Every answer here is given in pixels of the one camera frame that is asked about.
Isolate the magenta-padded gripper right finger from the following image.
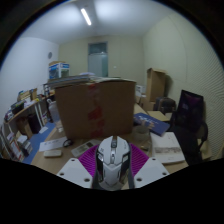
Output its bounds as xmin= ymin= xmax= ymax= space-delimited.
xmin=128 ymin=143 xmax=171 ymax=190

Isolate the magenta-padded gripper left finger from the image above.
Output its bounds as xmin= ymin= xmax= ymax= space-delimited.
xmin=56 ymin=145 xmax=100 ymax=190

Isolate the white computer mouse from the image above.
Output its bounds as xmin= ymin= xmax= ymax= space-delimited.
xmin=92 ymin=135 xmax=135 ymax=192

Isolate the white remote control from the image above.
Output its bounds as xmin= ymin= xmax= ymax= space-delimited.
xmin=70 ymin=139 xmax=101 ymax=158

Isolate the white book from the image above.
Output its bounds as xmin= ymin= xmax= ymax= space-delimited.
xmin=149 ymin=131 xmax=186 ymax=165

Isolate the small white flat device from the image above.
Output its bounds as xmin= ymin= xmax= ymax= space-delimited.
xmin=43 ymin=149 xmax=63 ymax=158

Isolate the white paper sheet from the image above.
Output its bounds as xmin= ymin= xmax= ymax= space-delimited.
xmin=38 ymin=136 xmax=69 ymax=152

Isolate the clear plastic container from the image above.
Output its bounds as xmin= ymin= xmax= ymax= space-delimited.
xmin=132 ymin=124 xmax=151 ymax=144

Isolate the blue book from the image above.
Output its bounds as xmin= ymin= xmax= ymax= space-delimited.
xmin=133 ymin=112 xmax=171 ymax=137

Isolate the large brown cardboard box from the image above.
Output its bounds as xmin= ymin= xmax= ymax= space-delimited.
xmin=54 ymin=78 xmax=137 ymax=140

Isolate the black office chair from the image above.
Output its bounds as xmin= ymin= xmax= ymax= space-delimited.
xmin=169 ymin=89 xmax=209 ymax=166

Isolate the clear plastic jug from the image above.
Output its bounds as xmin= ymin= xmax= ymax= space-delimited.
xmin=47 ymin=98 xmax=63 ymax=124

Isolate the dark suitcase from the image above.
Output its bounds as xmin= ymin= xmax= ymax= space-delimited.
xmin=153 ymin=96 xmax=177 ymax=115

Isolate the cluttered shelf unit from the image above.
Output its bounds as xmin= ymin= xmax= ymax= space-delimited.
xmin=0 ymin=87 xmax=56 ymax=164

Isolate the tall open cardboard box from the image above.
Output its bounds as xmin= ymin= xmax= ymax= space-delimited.
xmin=146 ymin=67 xmax=168 ymax=103

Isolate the stack of flat sheets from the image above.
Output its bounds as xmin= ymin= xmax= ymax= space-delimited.
xmin=43 ymin=73 xmax=121 ymax=88

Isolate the blue and white carton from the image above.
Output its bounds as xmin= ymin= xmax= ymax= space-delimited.
xmin=48 ymin=60 xmax=71 ymax=80

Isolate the glass door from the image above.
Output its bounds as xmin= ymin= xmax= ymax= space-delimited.
xmin=87 ymin=41 xmax=109 ymax=78

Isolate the ceiling light tube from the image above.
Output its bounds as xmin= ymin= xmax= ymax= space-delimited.
xmin=80 ymin=7 xmax=93 ymax=27

